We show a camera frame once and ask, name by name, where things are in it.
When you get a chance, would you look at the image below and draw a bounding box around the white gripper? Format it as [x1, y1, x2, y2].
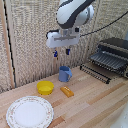
[45, 28, 81, 59]

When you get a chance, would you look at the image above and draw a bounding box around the metal ribbed oven tray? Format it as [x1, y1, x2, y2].
[89, 50, 128, 73]

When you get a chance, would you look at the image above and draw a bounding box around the black toaster oven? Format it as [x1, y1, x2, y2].
[96, 37, 128, 80]

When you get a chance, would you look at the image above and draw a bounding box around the blue mug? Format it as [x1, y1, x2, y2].
[58, 65, 73, 83]

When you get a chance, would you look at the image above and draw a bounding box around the beige woven folding screen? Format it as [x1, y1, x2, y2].
[0, 0, 128, 94]

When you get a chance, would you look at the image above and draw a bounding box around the yellow bowl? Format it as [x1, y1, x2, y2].
[36, 80, 55, 96]

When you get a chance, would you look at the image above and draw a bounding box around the white floral-rimmed plate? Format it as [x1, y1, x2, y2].
[5, 95, 55, 128]

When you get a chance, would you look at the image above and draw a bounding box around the black cable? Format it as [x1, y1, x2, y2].
[79, 9, 128, 38]

